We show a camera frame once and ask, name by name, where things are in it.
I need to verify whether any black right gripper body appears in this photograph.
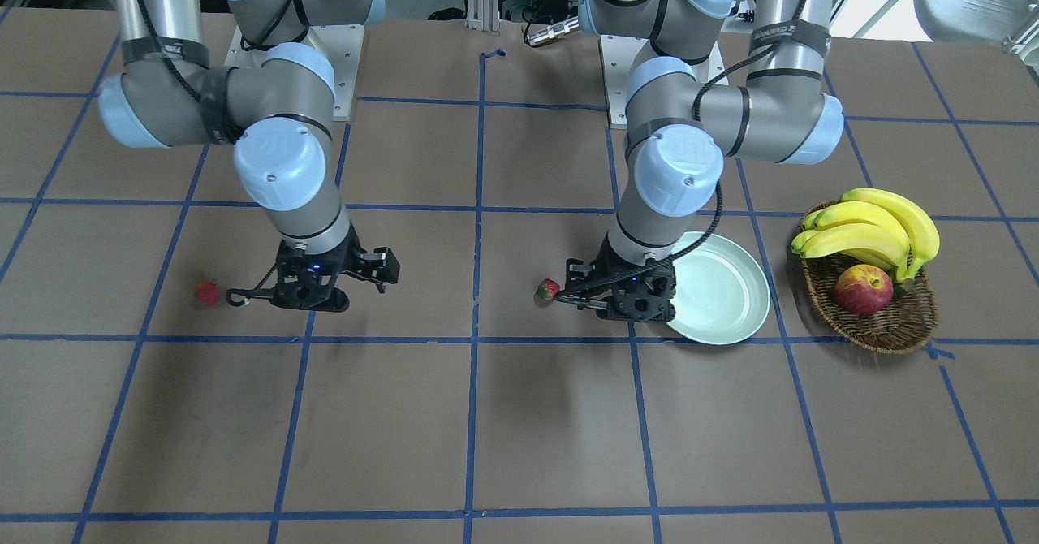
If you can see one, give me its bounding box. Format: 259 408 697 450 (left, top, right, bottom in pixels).
272 235 400 312

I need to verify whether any brown wicker basket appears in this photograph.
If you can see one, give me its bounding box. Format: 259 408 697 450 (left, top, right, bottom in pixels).
800 201 939 356

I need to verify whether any light green plate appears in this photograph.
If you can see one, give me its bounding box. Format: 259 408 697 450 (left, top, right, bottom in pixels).
667 235 770 345

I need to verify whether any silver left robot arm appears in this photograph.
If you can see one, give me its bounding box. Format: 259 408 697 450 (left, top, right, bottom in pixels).
553 0 845 322

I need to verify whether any yellow banana bunch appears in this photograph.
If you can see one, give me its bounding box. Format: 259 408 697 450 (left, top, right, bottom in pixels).
790 188 940 285

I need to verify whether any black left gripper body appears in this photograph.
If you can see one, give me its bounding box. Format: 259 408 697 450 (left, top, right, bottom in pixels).
564 240 676 322

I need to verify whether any grey office chair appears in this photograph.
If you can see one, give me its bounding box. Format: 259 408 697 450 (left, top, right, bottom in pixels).
854 0 1038 54

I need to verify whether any red yellow apple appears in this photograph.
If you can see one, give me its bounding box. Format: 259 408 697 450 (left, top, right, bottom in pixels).
834 264 894 316

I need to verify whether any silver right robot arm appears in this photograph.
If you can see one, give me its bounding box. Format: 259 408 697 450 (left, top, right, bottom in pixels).
99 0 400 312

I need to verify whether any red strawberry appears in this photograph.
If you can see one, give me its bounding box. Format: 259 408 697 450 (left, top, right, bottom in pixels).
534 278 561 306
193 280 222 306

